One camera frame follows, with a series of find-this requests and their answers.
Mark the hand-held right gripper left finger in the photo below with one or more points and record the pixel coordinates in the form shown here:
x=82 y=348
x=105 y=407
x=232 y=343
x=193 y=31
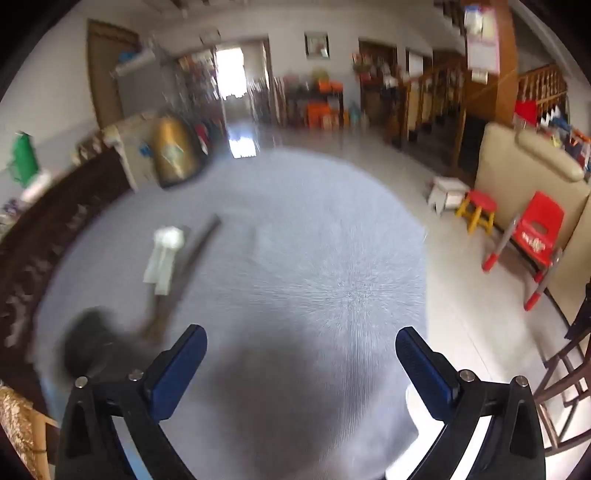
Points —
x=178 y=378

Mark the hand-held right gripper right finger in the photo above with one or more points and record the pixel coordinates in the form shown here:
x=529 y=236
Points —
x=422 y=374

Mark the dark chopstick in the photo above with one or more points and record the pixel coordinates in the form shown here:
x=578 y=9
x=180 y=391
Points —
x=159 y=318
x=205 y=237

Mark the dark utensil cup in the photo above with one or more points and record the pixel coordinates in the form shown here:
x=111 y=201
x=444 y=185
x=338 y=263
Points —
x=92 y=341

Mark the white ceramic spoon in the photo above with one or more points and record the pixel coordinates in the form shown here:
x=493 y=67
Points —
x=171 y=240
x=159 y=258

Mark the dark folding wooden chair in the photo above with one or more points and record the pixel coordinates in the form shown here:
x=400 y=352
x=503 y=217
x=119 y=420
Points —
x=561 y=364

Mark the gold patterned cushion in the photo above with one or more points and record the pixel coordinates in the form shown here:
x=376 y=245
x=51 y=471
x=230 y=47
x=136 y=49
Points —
x=18 y=429

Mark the grey table cloth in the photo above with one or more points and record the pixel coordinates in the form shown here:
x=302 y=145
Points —
x=286 y=240

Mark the red yellow round stool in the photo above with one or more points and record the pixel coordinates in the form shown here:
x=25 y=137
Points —
x=480 y=201

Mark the red plastic child chair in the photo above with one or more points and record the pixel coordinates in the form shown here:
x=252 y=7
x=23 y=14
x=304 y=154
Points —
x=538 y=226

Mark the small white stool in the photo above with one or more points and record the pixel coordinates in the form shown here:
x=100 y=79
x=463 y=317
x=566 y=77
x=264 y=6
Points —
x=448 y=187

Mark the carved dark wooden sideboard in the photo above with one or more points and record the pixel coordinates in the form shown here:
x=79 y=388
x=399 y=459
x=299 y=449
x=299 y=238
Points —
x=69 y=198

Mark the beige leather sofa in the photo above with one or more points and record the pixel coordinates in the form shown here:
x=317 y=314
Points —
x=517 y=175

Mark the golden electric kettle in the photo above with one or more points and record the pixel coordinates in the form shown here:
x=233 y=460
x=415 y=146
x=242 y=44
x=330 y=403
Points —
x=175 y=152

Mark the white chest freezer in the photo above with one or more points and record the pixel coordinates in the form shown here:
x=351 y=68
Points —
x=129 y=147

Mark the white bowl with plastic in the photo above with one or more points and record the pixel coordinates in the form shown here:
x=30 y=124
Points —
x=37 y=189

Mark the clear water jug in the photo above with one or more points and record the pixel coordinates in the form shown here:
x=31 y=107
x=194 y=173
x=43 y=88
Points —
x=354 y=114

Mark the green thermos jug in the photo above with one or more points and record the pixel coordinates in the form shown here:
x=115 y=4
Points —
x=24 y=157

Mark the wooden staircase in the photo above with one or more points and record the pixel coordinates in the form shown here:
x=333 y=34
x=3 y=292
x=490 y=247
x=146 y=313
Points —
x=443 y=101

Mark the tall orange box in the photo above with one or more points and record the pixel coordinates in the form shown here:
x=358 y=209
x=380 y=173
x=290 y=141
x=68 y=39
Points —
x=316 y=115

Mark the red paper bag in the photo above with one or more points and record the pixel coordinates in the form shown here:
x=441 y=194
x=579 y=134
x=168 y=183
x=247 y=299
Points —
x=525 y=113

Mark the grey refrigerator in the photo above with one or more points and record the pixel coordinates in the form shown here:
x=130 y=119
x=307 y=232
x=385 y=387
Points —
x=143 y=87

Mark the kitchen shelf with bottles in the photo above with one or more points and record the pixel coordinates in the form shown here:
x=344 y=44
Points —
x=198 y=83

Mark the wooden dining table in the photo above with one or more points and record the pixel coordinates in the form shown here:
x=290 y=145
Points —
x=314 y=94

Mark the brown door with glass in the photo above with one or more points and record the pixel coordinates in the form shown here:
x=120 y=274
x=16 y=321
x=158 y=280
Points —
x=418 y=62

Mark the brown window blind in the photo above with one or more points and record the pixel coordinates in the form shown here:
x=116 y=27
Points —
x=104 y=69

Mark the blue plastic bags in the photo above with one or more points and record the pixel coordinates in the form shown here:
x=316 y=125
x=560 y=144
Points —
x=128 y=57

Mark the brown wooden door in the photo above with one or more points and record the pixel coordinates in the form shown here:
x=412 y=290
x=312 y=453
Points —
x=378 y=50

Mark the white wall switch panel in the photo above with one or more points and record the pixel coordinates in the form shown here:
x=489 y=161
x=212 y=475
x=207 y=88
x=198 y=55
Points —
x=480 y=76

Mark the wooden door frame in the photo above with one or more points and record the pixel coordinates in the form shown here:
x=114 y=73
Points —
x=268 y=78

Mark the pink wall calendar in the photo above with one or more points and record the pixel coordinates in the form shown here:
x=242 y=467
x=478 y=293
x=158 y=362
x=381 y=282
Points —
x=482 y=46

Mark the framed wall picture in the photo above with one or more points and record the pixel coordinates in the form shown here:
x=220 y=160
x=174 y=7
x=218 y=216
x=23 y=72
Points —
x=316 y=45

